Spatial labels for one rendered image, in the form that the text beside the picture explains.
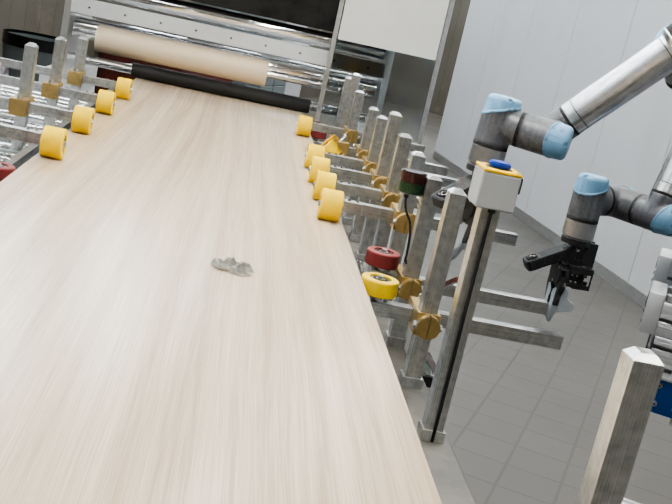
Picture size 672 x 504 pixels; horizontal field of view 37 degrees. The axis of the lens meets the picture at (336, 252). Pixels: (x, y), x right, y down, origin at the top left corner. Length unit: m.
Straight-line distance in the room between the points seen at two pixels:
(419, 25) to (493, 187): 3.08
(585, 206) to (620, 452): 1.33
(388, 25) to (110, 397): 3.64
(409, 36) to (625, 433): 3.80
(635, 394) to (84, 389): 0.67
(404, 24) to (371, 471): 3.69
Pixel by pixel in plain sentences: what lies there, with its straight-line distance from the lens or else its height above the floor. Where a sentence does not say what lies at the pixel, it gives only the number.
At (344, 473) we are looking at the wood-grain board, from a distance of 1.24.
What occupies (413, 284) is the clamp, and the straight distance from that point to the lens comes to 2.30.
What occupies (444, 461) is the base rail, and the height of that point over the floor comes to 0.70.
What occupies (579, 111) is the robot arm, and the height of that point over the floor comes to 1.32.
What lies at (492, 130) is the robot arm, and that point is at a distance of 2.13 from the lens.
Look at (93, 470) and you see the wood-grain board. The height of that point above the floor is 0.90.
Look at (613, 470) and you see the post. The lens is 1.14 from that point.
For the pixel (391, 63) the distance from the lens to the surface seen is 4.80.
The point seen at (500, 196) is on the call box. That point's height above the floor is 1.18.
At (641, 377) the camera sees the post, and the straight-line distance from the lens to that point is 1.11.
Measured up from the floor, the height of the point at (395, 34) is 1.35.
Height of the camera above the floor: 1.43
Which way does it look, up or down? 14 degrees down
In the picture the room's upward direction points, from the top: 13 degrees clockwise
